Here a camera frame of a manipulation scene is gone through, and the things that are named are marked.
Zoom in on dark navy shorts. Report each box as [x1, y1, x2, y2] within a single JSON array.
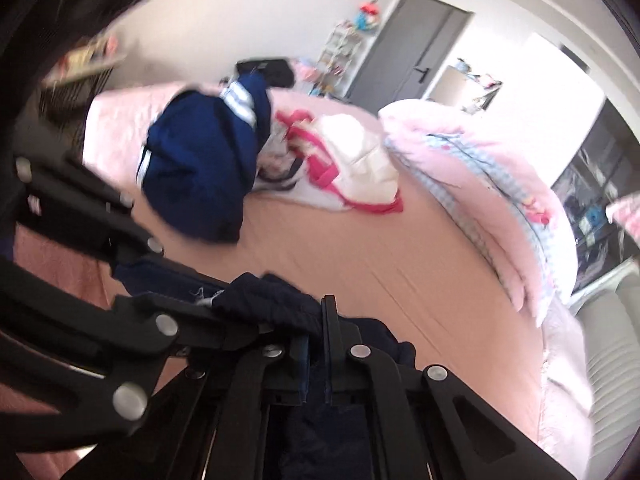
[[112, 253, 417, 480]]

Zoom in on blue white-striped jacket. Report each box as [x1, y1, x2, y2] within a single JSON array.
[[137, 73, 272, 244]]

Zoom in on pink bed sheet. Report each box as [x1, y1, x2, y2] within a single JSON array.
[[14, 79, 551, 480]]

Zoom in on grey padded headboard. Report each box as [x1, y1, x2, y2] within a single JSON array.
[[570, 259, 639, 479]]

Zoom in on pink quilt blanket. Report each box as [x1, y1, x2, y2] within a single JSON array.
[[378, 99, 593, 479]]

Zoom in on black bag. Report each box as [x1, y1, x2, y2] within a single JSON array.
[[235, 58, 296, 89]]

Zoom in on white and pink garment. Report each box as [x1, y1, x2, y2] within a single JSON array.
[[253, 110, 404, 214]]

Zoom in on white shelf rack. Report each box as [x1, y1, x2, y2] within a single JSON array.
[[311, 21, 362, 98]]

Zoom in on grey door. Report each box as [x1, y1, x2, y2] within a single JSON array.
[[346, 0, 471, 114]]

